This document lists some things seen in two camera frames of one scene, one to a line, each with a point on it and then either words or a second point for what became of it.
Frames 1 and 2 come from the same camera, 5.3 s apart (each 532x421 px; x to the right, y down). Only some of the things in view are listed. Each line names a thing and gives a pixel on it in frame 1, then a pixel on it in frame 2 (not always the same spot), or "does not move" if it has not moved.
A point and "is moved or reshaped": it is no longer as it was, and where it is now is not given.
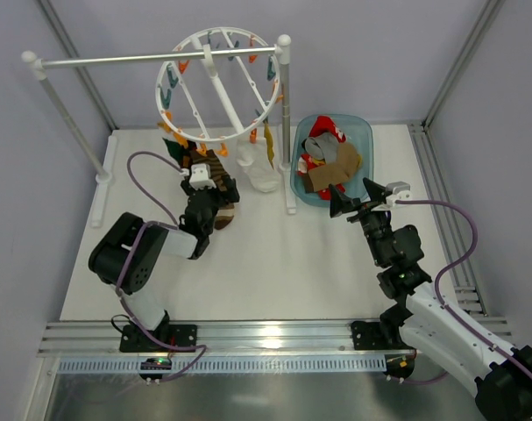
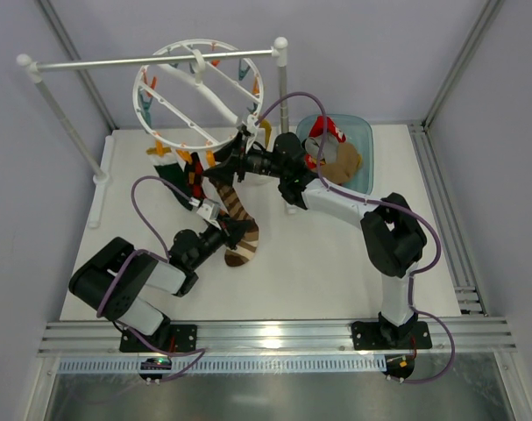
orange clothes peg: [223, 150] is moved or reshaped
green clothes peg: [173, 80] → [145, 104]
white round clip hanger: [222, 91] → [166, 47]
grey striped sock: [324, 146] does not move
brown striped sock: [219, 172] → [231, 203]
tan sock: [343, 171] does not move
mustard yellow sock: [269, 141] does not move
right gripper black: [362, 209] → [240, 159]
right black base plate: [378, 335] does not move
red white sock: [324, 124] does not move
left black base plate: [133, 339] does not move
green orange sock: [176, 146] → [168, 167]
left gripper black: [210, 193] → [226, 228]
